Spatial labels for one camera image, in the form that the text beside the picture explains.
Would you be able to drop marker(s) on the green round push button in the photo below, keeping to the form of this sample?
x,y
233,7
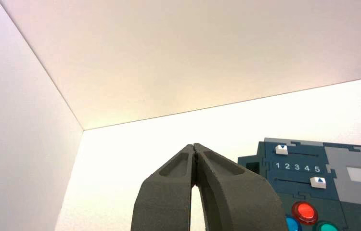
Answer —
x,y
325,227

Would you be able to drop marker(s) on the white slider knob down arrow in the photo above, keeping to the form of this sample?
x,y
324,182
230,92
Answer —
x,y
281,149

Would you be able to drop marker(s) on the blue round push button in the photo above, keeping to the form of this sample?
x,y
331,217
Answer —
x,y
292,224

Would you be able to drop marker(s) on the teal and grey task box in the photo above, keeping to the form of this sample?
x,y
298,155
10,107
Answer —
x,y
336,197

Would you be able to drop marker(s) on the white slider knob up arrow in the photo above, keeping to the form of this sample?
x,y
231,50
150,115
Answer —
x,y
318,182

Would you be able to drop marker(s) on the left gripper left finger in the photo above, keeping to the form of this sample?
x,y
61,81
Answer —
x,y
164,204

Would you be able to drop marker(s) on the red round push button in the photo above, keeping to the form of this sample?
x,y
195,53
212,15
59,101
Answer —
x,y
305,213

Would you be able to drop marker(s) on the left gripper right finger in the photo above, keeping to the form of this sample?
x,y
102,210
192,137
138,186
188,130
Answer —
x,y
241,204

